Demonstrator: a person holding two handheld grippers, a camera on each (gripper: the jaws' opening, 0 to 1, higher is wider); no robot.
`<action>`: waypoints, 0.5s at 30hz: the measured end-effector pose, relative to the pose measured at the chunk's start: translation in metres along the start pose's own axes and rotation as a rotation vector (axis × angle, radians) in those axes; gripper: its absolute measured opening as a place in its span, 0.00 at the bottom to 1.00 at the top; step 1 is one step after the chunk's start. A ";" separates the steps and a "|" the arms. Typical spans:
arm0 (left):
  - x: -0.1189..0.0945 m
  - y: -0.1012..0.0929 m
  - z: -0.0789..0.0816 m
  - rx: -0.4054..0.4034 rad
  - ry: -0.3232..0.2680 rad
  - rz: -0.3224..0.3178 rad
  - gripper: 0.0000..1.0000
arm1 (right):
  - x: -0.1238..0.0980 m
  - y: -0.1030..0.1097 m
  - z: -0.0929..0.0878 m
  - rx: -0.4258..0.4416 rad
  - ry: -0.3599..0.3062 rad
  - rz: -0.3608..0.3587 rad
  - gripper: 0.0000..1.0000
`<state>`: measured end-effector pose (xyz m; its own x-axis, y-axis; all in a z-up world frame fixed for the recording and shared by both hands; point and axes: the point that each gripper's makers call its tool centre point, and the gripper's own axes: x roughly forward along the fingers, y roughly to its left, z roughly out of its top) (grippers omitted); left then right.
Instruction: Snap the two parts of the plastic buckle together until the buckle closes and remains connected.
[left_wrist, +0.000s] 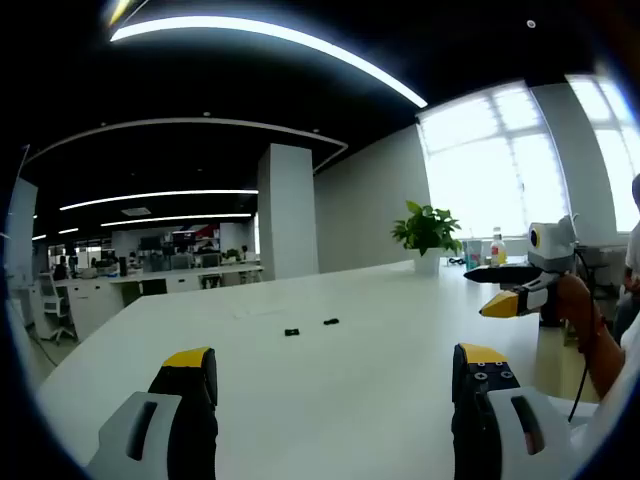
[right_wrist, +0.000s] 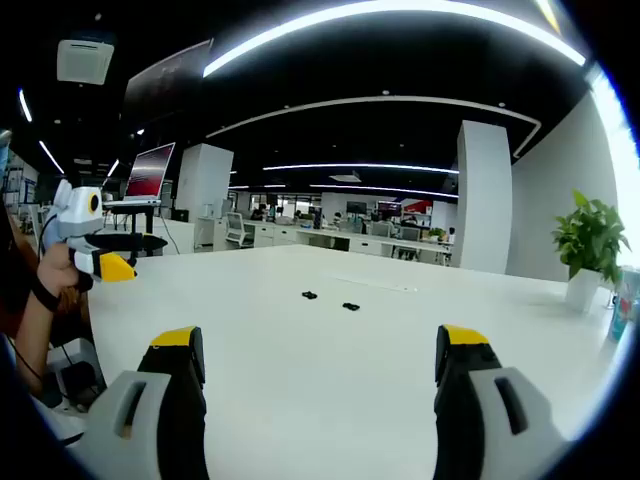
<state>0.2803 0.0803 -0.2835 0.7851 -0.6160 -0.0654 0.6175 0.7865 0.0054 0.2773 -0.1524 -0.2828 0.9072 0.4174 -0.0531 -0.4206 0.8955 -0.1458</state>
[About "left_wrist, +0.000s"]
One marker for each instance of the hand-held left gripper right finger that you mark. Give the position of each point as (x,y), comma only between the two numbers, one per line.
(500,425)

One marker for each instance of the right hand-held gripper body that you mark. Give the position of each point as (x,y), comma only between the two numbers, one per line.
(552,250)

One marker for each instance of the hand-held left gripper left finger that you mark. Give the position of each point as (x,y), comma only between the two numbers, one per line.
(150,425)

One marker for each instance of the black buckle pronged part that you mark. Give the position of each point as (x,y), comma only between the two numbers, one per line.
(330,322)

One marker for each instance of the person's right hand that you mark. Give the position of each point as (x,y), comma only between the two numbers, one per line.
(580,305)

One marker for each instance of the clear drink bottle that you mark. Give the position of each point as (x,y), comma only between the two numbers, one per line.
(497,252)

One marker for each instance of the teal patterned cup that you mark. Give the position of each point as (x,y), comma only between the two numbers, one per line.
(471,255)

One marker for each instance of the green potted plant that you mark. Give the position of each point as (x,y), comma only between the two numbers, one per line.
(427,235)

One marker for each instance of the person's white sleeve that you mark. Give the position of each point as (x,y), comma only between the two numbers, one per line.
(617,425)

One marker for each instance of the row of white office desks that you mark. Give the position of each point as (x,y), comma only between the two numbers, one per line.
(165,280)

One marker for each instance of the white office chair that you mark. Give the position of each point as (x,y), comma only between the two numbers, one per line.
(52,305)

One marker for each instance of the white square column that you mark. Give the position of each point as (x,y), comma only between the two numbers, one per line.
(287,215)

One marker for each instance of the long curved ceiling light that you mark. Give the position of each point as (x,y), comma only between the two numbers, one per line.
(280,35)

